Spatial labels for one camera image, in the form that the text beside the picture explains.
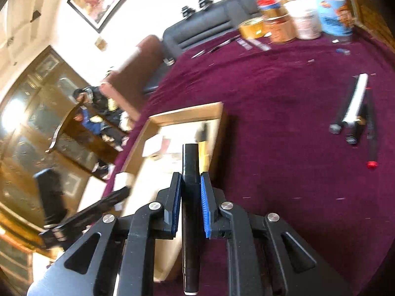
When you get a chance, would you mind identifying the black marker white cap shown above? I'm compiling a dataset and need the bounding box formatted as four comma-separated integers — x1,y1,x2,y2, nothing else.
180,143,201,296

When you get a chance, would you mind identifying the wooden glass cabinet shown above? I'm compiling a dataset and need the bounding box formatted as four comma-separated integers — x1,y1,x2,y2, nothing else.
0,46,93,253

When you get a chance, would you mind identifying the brown armchair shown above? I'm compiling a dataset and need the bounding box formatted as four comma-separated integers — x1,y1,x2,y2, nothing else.
100,35,165,130

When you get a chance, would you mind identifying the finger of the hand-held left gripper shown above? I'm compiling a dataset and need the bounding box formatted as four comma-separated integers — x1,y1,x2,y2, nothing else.
71,186,131,226

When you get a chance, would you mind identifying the black marker grey cap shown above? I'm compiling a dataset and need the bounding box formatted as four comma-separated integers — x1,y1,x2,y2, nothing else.
329,75,360,134

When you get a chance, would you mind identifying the white power adapter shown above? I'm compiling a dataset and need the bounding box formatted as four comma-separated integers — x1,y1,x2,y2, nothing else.
114,173,135,192

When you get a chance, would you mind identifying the orange label jar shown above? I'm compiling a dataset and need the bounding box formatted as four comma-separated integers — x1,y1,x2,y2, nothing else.
264,15,297,44

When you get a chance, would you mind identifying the yellow tape roll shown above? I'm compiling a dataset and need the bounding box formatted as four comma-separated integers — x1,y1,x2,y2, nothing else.
238,17,267,39

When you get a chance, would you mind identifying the yellow and black pen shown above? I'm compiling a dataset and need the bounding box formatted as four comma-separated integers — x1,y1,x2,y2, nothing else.
197,123,213,173

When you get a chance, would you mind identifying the jar with blue red lid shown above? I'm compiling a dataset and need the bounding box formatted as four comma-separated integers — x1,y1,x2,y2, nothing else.
257,0,286,19

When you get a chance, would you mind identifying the wooden side cabinet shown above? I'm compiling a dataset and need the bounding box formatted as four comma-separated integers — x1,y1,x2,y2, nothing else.
339,0,395,56

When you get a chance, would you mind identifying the clear jar blue label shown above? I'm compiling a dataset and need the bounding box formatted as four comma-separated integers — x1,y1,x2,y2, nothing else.
310,0,355,37

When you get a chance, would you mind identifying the white plastic tub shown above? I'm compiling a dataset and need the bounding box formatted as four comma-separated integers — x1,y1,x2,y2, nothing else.
285,0,323,40

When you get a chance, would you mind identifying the black lipstick gold band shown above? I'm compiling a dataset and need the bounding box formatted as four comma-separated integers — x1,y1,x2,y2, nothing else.
346,115,368,145

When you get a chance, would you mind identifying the dark grey sofa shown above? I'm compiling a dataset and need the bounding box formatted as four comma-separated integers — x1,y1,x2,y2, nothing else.
142,0,263,96

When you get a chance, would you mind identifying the white card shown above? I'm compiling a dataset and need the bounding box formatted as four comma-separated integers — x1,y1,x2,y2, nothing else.
142,136,173,161

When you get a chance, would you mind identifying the black pen red tip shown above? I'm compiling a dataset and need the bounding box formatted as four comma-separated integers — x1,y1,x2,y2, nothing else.
364,88,378,169

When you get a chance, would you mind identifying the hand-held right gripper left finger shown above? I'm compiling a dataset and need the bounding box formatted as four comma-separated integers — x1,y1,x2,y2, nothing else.
26,172,182,296

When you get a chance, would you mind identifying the long white pen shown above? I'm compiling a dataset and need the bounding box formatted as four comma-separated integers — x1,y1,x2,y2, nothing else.
250,38,272,51

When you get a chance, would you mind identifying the wooden tray box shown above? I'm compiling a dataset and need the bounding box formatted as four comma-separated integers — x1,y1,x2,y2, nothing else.
119,101,224,282

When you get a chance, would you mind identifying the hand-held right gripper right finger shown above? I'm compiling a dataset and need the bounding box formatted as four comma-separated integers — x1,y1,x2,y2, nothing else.
200,172,352,296

